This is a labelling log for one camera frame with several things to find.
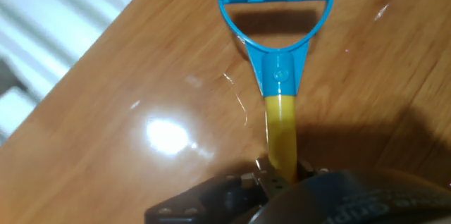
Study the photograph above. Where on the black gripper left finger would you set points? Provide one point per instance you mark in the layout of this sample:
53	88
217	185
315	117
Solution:
215	197

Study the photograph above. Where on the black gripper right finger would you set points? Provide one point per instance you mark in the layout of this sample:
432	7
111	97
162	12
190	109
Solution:
306	168

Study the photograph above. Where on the blue toy shovel yellow shaft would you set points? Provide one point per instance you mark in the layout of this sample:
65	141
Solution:
280	76

